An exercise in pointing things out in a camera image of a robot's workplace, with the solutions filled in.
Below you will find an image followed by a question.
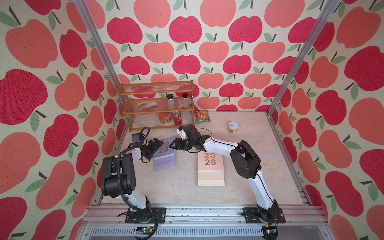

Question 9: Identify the green orange snack packet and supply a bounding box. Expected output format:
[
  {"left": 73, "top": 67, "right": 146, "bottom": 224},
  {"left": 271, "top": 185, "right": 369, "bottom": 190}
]
[{"left": 195, "top": 110, "right": 211, "bottom": 124}]

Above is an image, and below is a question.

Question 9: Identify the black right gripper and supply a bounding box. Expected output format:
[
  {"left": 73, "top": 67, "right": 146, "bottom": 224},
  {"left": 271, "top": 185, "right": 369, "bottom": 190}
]
[{"left": 169, "top": 137, "right": 195, "bottom": 151}]

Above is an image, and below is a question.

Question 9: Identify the aluminium front rail frame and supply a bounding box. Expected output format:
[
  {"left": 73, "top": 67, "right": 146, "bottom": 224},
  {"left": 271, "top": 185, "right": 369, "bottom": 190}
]
[{"left": 74, "top": 204, "right": 336, "bottom": 240}]

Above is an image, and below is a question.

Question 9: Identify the flat red tin can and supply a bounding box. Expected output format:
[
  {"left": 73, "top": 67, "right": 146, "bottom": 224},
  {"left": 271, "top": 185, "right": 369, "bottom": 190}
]
[{"left": 159, "top": 112, "right": 172, "bottom": 123}]

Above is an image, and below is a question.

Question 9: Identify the right glass spice jar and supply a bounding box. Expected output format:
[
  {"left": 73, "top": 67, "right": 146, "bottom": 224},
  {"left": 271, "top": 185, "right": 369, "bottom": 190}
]
[{"left": 182, "top": 92, "right": 189, "bottom": 109}]

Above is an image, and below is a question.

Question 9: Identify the right aluminium corner post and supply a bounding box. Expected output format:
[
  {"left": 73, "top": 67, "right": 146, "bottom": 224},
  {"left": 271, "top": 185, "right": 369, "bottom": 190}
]
[{"left": 266, "top": 0, "right": 341, "bottom": 118}]

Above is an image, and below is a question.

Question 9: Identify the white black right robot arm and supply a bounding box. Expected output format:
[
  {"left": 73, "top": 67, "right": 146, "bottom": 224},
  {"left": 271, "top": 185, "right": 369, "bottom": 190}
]
[{"left": 170, "top": 125, "right": 280, "bottom": 224}]

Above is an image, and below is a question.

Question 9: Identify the purple calendar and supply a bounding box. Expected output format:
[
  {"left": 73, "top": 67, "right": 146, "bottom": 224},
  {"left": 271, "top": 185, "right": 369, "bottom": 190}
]
[{"left": 153, "top": 137, "right": 176, "bottom": 172}]

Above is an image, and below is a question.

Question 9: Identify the glass spice jar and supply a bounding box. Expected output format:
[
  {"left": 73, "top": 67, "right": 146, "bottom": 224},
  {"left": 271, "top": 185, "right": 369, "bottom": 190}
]
[
  {"left": 167, "top": 93, "right": 175, "bottom": 110},
  {"left": 182, "top": 92, "right": 189, "bottom": 109}
]

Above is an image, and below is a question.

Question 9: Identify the red soda can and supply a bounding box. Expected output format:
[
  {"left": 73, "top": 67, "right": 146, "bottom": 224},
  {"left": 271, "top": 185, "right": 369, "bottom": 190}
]
[{"left": 172, "top": 112, "right": 182, "bottom": 126}]

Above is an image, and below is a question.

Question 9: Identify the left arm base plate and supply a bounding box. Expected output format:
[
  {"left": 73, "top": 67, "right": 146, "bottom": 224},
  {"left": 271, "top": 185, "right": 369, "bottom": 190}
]
[{"left": 125, "top": 208, "right": 167, "bottom": 224}]

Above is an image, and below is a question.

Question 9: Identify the wooden three-tier shelf rack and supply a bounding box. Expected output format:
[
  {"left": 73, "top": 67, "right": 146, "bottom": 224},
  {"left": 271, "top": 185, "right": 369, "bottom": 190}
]
[{"left": 117, "top": 81, "right": 195, "bottom": 131}]

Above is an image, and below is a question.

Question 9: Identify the small yellow pull-tab can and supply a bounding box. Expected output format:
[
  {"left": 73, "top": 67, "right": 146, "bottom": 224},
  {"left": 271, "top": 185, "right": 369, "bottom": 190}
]
[{"left": 227, "top": 121, "right": 240, "bottom": 134}]

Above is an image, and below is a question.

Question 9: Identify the pink calendar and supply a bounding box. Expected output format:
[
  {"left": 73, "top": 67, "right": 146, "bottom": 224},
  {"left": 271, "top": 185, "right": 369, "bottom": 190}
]
[{"left": 197, "top": 151, "right": 225, "bottom": 187}]

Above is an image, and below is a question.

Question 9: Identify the left glass spice jar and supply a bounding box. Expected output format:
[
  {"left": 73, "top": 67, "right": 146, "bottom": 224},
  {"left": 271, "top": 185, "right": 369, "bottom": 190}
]
[{"left": 167, "top": 93, "right": 175, "bottom": 110}]

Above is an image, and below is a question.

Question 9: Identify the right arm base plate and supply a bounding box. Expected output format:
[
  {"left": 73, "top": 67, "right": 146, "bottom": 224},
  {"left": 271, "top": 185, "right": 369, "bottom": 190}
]
[{"left": 241, "top": 207, "right": 286, "bottom": 225}]

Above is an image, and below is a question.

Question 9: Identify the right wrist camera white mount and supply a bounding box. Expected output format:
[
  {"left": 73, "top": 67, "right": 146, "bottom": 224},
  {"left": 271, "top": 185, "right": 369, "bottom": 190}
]
[{"left": 177, "top": 126, "right": 188, "bottom": 140}]

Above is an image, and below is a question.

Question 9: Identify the aluminium corner post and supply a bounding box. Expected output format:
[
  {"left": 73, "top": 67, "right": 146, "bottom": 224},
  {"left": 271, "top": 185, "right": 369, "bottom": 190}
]
[
  {"left": 74, "top": 0, "right": 121, "bottom": 92},
  {"left": 266, "top": 0, "right": 341, "bottom": 118}
]

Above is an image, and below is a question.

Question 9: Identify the left aluminium corner post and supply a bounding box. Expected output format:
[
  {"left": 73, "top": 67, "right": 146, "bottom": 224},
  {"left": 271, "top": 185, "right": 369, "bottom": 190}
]
[{"left": 74, "top": 0, "right": 121, "bottom": 92}]

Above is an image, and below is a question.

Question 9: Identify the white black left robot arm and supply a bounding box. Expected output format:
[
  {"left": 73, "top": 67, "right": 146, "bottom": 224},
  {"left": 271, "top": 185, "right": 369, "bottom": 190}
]
[{"left": 101, "top": 127, "right": 163, "bottom": 224}]

